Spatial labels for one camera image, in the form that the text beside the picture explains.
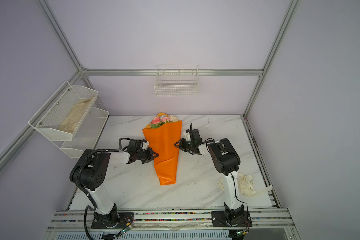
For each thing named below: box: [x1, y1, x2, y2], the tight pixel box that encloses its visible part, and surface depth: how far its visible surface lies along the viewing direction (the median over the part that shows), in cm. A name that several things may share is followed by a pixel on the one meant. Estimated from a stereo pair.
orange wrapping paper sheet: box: [142, 112, 183, 186], surface depth 100 cm
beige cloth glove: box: [59, 97, 93, 133], surface depth 81 cm
